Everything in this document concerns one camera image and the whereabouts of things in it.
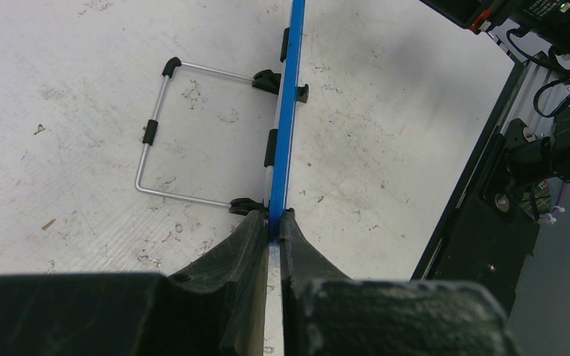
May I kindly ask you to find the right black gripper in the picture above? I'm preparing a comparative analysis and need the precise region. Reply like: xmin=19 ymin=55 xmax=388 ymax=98
xmin=421 ymin=0 xmax=523 ymax=33

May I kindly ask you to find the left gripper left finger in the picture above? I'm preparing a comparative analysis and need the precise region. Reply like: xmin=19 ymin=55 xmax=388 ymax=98
xmin=0 ymin=211 xmax=267 ymax=355

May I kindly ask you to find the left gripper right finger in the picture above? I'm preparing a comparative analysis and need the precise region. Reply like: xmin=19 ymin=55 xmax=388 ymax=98
xmin=279 ymin=212 xmax=519 ymax=355

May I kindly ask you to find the blue framed whiteboard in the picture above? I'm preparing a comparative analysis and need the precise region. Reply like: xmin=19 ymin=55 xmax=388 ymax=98
xmin=260 ymin=0 xmax=306 ymax=355

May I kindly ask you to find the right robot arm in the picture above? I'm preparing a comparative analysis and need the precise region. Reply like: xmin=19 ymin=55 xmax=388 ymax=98
xmin=425 ymin=1 xmax=570 ymax=196

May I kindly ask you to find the aluminium rail right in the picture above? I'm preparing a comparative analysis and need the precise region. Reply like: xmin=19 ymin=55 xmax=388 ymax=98
xmin=500 ymin=61 xmax=561 ymax=136

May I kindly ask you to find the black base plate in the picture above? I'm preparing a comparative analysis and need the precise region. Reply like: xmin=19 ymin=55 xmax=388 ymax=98
xmin=410 ymin=59 xmax=542 ymax=315

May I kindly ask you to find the wire whiteboard stand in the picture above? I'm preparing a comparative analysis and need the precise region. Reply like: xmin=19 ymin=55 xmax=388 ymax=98
xmin=134 ymin=27 xmax=310 ymax=217

